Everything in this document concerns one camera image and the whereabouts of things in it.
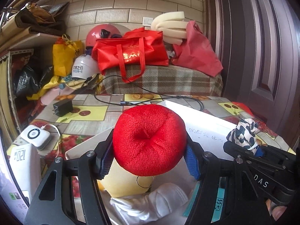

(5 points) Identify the black white patterned cloth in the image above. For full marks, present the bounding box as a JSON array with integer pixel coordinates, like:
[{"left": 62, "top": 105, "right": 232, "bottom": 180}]
[{"left": 226, "top": 118, "right": 259, "bottom": 155}]

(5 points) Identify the teal packaged sponge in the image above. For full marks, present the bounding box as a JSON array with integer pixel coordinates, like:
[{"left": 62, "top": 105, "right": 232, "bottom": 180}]
[{"left": 183, "top": 182, "right": 225, "bottom": 223}]

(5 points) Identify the pale yellow sponge block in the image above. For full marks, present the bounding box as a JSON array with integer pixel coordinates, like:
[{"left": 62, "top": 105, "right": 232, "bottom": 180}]
[{"left": 97, "top": 159, "right": 155, "bottom": 198}]

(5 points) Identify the red plush apple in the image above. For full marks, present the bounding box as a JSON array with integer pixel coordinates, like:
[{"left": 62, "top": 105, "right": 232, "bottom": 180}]
[{"left": 112, "top": 105, "right": 187, "bottom": 176}]

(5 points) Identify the person's right hand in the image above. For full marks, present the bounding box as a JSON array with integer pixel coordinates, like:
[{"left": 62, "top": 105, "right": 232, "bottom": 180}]
[{"left": 266, "top": 199, "right": 287, "bottom": 221}]

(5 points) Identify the white cardboard box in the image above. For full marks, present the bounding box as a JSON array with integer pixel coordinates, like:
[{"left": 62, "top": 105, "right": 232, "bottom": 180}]
[{"left": 66, "top": 102, "right": 231, "bottom": 224}]

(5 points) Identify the white round-button device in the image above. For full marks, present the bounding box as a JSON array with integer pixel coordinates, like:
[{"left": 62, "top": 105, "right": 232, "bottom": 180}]
[{"left": 20, "top": 124, "right": 51, "bottom": 150}]

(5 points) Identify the white rolled sock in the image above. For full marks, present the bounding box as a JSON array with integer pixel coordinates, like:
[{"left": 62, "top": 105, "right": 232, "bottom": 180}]
[{"left": 110, "top": 183, "right": 189, "bottom": 224}]

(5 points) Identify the fruit print tablecloth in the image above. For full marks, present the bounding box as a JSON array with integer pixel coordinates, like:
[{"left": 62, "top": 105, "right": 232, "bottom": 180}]
[{"left": 7, "top": 93, "right": 296, "bottom": 216}]

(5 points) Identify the black power adapter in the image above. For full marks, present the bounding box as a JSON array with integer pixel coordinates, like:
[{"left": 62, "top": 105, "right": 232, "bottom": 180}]
[{"left": 53, "top": 99, "right": 73, "bottom": 117}]

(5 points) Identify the dark red fabric bag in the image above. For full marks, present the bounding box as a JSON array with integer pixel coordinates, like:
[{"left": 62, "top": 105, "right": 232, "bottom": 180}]
[{"left": 171, "top": 21, "right": 223, "bottom": 77}]

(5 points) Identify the plaid blanket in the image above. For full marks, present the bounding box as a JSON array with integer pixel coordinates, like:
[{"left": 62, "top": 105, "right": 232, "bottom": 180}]
[{"left": 99, "top": 65, "right": 223, "bottom": 97}]

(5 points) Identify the white helmet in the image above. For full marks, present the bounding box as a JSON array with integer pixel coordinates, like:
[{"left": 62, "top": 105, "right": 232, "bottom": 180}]
[{"left": 71, "top": 54, "right": 100, "bottom": 79}]

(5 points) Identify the cream foam roll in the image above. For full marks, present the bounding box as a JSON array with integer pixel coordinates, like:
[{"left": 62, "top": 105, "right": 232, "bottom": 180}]
[{"left": 151, "top": 11, "right": 188, "bottom": 45}]

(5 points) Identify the shiny red tote bag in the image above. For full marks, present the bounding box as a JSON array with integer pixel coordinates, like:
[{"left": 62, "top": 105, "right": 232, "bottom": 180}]
[{"left": 91, "top": 27, "right": 169, "bottom": 83}]

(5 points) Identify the yellow shopping bag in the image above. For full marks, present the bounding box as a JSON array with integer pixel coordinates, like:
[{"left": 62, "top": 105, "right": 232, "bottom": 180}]
[{"left": 52, "top": 34, "right": 83, "bottom": 77}]

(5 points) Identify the red helmet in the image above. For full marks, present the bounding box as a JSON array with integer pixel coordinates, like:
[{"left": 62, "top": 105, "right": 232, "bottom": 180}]
[{"left": 85, "top": 24, "right": 123, "bottom": 48}]

